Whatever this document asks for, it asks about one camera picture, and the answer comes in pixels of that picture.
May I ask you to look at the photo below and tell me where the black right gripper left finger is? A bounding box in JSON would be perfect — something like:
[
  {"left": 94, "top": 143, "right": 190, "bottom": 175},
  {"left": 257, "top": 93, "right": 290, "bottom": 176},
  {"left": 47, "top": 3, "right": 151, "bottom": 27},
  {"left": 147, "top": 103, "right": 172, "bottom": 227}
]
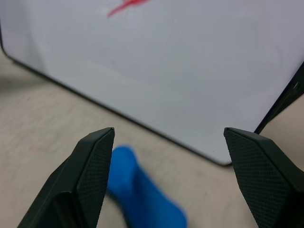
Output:
[{"left": 17, "top": 127, "right": 115, "bottom": 228}]

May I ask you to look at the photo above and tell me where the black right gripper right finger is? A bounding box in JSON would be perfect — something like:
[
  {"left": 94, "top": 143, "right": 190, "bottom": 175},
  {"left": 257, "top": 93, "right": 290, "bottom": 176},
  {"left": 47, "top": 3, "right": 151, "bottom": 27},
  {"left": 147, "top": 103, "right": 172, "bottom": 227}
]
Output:
[{"left": 223, "top": 127, "right": 304, "bottom": 228}]

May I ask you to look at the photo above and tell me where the blue whiteboard eraser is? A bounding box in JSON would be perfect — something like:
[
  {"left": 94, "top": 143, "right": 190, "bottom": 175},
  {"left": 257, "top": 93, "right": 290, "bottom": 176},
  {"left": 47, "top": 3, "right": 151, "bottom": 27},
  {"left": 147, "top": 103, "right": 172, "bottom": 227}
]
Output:
[{"left": 106, "top": 144, "right": 189, "bottom": 228}]

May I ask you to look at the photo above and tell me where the black-framed whiteboard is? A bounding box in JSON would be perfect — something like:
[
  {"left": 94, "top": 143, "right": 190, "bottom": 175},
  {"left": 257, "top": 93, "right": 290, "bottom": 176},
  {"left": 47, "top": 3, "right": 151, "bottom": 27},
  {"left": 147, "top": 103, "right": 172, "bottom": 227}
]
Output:
[{"left": 0, "top": 0, "right": 304, "bottom": 166}]

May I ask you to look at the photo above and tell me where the red marker scribble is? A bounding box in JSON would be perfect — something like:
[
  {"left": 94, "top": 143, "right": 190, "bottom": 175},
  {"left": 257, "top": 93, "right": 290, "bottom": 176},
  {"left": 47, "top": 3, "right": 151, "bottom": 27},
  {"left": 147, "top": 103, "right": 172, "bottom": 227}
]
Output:
[{"left": 107, "top": 0, "right": 152, "bottom": 18}]

